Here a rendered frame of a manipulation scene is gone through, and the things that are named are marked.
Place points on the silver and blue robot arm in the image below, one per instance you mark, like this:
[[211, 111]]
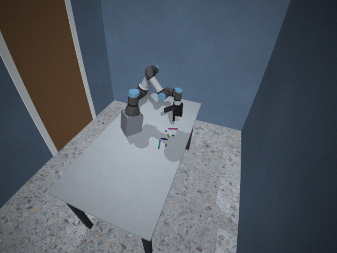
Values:
[[134, 95]]

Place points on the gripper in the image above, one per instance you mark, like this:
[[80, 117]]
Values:
[[177, 112]]

